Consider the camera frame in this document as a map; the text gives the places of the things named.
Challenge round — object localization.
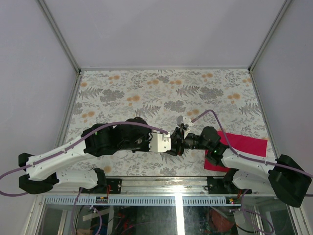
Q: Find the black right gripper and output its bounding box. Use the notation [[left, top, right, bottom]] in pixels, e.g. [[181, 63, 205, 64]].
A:
[[168, 127, 211, 156]]

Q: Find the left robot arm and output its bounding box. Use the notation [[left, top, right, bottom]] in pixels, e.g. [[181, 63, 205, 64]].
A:
[[19, 117, 152, 194]]

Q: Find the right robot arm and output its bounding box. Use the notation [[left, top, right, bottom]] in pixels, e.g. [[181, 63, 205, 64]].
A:
[[161, 127, 312, 208]]

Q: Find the red folded cloth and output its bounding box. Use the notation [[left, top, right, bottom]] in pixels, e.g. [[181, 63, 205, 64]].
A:
[[204, 133, 268, 172]]

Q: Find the floral patterned table mat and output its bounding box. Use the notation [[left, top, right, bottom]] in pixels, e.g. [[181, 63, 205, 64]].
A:
[[56, 69, 282, 177]]

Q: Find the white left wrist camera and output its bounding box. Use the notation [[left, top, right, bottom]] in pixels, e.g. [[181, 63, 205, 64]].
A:
[[149, 132, 171, 153]]

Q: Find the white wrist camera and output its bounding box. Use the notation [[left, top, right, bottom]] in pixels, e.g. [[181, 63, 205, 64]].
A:
[[177, 116, 194, 135], [149, 132, 171, 153]]

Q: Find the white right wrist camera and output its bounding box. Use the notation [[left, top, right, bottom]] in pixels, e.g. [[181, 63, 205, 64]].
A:
[[177, 116, 194, 135]]

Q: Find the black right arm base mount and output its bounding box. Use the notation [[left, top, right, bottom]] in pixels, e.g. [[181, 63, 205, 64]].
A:
[[204, 169, 248, 194]]

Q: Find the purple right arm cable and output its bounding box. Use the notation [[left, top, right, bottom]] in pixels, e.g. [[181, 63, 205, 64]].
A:
[[190, 109, 313, 178]]

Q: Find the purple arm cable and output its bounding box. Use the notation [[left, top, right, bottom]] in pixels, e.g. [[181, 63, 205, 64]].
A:
[[190, 109, 313, 178], [0, 121, 171, 196]]

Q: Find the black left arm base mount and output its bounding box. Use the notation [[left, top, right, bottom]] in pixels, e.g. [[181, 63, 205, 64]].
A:
[[90, 168, 122, 194]]

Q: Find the aluminium enclosure frame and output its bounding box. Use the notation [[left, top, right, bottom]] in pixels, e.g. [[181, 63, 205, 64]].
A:
[[24, 0, 300, 235]]

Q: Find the grey slotted cable duct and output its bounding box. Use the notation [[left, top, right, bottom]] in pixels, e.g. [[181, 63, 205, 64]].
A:
[[45, 195, 227, 206]]

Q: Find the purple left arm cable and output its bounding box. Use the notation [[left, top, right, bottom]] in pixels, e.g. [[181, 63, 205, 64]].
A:
[[0, 121, 171, 196]]

